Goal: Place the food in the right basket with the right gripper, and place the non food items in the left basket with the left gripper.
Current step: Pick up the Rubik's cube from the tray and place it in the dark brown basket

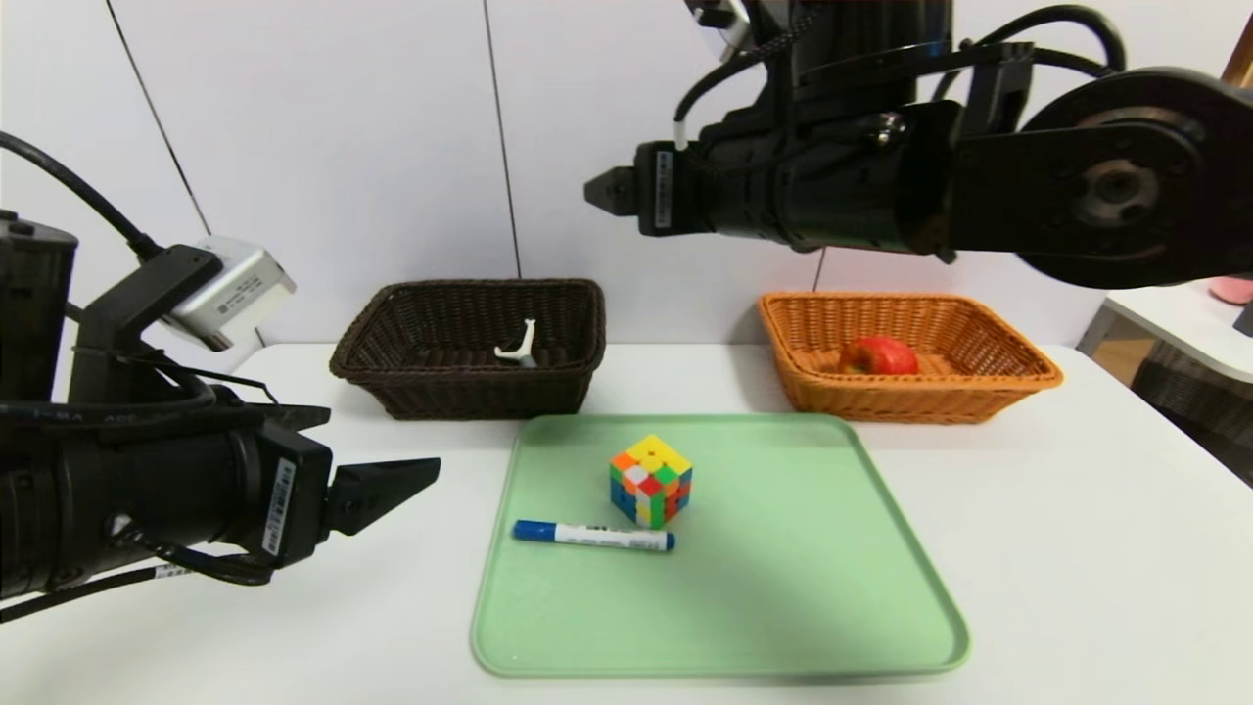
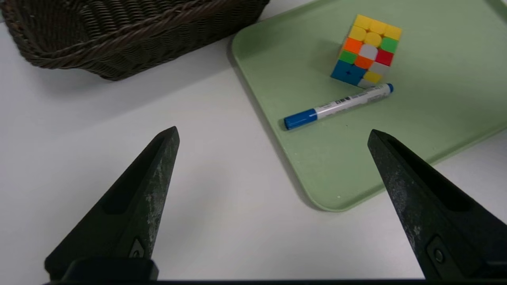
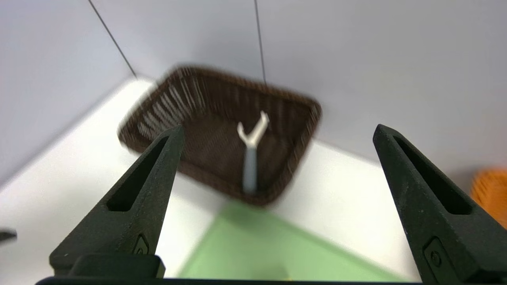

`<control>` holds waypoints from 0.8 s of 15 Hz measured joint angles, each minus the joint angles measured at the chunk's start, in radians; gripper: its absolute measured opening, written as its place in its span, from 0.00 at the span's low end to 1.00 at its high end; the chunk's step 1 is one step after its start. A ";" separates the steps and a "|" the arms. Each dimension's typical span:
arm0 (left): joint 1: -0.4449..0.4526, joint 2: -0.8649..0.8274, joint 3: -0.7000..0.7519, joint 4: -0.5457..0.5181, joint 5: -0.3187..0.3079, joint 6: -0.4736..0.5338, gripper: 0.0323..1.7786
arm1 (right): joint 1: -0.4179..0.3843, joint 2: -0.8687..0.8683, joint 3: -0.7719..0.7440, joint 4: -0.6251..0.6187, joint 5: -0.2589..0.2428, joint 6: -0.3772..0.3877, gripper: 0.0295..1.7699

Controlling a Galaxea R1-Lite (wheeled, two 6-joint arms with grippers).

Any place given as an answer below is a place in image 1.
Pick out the orange wicker basket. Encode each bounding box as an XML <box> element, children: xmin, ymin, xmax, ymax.
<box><xmin>758</xmin><ymin>291</ymin><xmax>1065</xmax><ymax>425</ymax></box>

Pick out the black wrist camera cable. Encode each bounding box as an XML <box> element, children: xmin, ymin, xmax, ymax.
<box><xmin>964</xmin><ymin>5</ymin><xmax>1127</xmax><ymax>74</ymax></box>
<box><xmin>0</xmin><ymin>132</ymin><xmax>162</xmax><ymax>260</ymax></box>

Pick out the black cable with white label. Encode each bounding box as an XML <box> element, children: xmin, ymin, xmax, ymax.
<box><xmin>0</xmin><ymin>563</ymin><xmax>275</xmax><ymax>623</ymax></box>

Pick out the black left wrist camera cable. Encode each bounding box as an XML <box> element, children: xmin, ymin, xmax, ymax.
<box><xmin>0</xmin><ymin>132</ymin><xmax>162</xmax><ymax>260</ymax></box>

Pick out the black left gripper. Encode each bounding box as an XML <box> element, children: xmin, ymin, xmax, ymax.
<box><xmin>57</xmin><ymin>420</ymin><xmax>441</xmax><ymax>585</ymax></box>

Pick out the white marker with blue cap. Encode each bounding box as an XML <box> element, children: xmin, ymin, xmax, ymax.
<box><xmin>511</xmin><ymin>520</ymin><xmax>676</xmax><ymax>555</ymax></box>

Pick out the dark brown wicker basket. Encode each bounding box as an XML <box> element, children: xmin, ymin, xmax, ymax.
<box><xmin>328</xmin><ymin>279</ymin><xmax>607</xmax><ymax>422</ymax></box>

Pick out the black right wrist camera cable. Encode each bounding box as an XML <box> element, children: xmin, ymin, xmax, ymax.
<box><xmin>964</xmin><ymin>5</ymin><xmax>1127</xmax><ymax>74</ymax></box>

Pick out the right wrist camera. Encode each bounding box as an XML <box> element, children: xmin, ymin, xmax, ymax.
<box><xmin>685</xmin><ymin>0</ymin><xmax>955</xmax><ymax>99</ymax></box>

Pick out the red apple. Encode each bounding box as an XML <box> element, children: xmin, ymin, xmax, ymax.
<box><xmin>840</xmin><ymin>336</ymin><xmax>920</xmax><ymax>376</ymax></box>

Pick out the colourful puzzle cube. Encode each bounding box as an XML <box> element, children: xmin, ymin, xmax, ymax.
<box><xmin>609</xmin><ymin>434</ymin><xmax>694</xmax><ymax>531</ymax></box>

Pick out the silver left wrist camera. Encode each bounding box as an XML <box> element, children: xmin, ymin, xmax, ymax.
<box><xmin>162</xmin><ymin>235</ymin><xmax>297</xmax><ymax>353</ymax></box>

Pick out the white background table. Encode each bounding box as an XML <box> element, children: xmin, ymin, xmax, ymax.
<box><xmin>1077</xmin><ymin>279</ymin><xmax>1253</xmax><ymax>383</ymax></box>

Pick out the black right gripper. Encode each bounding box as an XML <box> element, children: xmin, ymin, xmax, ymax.
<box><xmin>583</xmin><ymin>121</ymin><xmax>809</xmax><ymax>251</ymax></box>

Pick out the black left camera bracket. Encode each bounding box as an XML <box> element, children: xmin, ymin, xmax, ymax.
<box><xmin>69</xmin><ymin>245</ymin><xmax>224</xmax><ymax>393</ymax></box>

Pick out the wooden background shelf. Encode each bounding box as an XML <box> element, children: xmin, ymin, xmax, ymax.
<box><xmin>1219</xmin><ymin>20</ymin><xmax>1253</xmax><ymax>89</ymax></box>

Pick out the white peeler with grey handle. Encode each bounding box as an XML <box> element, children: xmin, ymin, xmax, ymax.
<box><xmin>494</xmin><ymin>320</ymin><xmax>539</xmax><ymax>368</ymax></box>

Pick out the green plastic tray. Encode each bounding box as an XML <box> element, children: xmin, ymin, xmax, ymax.
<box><xmin>469</xmin><ymin>413</ymin><xmax>972</xmax><ymax>680</ymax></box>

